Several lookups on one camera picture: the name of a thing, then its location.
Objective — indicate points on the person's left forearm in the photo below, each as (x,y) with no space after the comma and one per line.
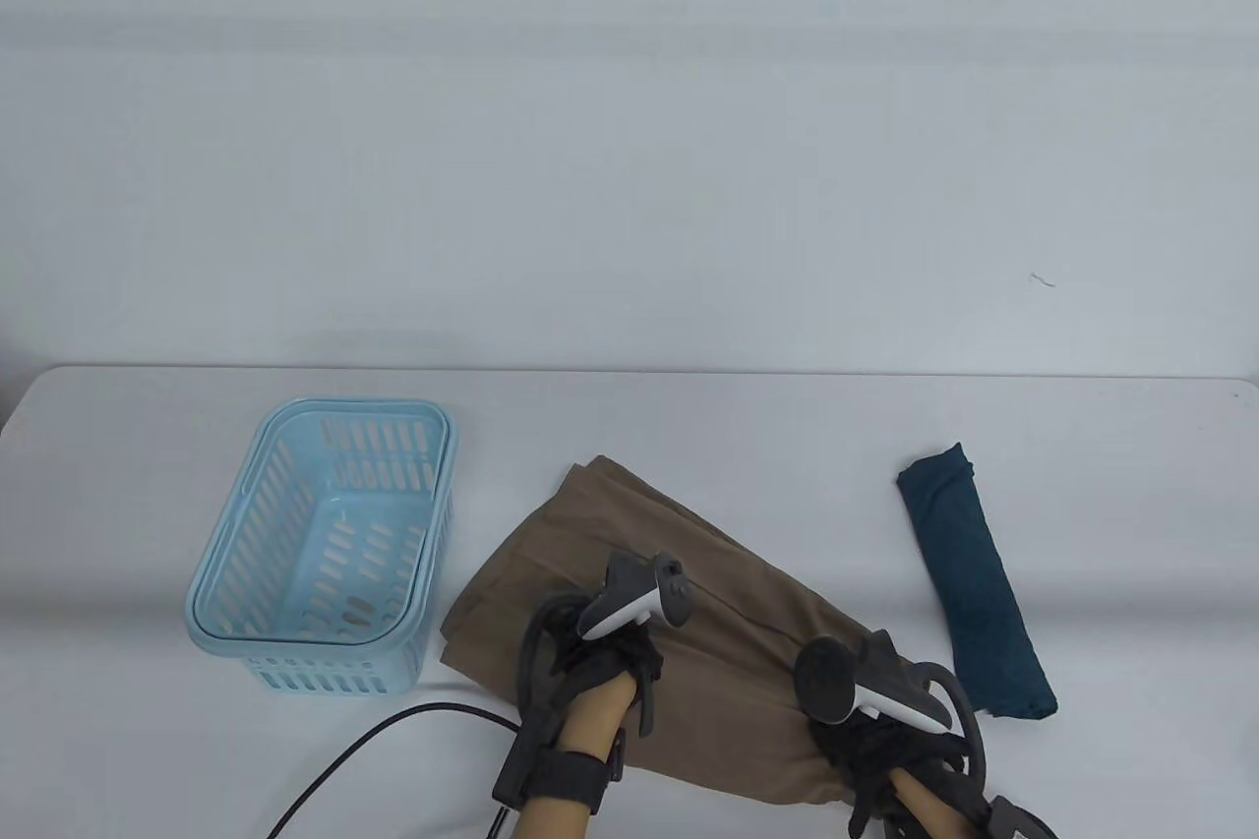
(570,760)

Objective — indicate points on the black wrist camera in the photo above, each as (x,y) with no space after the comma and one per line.
(513,765)
(1018,819)

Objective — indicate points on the light blue plastic basket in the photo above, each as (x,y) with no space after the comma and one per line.
(221,623)

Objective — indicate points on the grey white left controller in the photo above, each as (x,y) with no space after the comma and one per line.
(639,598)

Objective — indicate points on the person's left hand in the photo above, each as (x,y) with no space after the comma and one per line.
(590,667)

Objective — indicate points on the person's right forearm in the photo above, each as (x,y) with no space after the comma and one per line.
(929,805)

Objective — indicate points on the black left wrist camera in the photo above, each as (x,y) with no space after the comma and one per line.
(513,765)

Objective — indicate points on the teal shorts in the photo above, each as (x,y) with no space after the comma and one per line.
(974,583)

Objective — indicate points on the brown cloth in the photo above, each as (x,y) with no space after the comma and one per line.
(728,632)

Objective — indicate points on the person's right hand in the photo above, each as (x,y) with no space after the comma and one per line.
(875,746)

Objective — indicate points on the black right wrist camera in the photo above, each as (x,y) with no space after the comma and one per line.
(1018,819)

